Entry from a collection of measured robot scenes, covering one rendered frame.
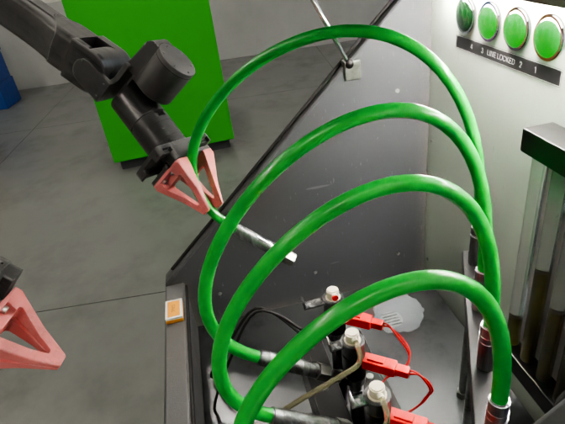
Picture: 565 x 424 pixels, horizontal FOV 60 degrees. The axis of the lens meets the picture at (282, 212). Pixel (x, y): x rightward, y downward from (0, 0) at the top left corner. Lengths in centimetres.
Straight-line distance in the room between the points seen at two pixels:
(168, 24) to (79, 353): 230
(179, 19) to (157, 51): 306
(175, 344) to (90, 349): 158
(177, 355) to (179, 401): 9
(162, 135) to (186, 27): 308
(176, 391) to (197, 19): 320
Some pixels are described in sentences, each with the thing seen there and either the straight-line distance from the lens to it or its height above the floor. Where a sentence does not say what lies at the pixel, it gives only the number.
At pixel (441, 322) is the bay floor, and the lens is 102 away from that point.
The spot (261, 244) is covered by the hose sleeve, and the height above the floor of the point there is 114.
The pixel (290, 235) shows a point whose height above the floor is 132.
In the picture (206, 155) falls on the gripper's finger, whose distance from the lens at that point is 70.
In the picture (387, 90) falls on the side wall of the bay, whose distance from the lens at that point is 90.
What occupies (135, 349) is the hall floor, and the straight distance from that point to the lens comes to 233.
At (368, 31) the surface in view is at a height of 141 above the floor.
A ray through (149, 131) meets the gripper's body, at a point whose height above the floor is 131.
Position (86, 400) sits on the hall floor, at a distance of 222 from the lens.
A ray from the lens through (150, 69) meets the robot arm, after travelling 69.
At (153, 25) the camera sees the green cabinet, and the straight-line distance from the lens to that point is 375.
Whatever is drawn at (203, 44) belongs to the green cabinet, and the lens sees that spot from 378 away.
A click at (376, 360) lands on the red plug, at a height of 108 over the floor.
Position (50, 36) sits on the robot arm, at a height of 143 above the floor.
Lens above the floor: 153
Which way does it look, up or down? 30 degrees down
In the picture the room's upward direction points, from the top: 8 degrees counter-clockwise
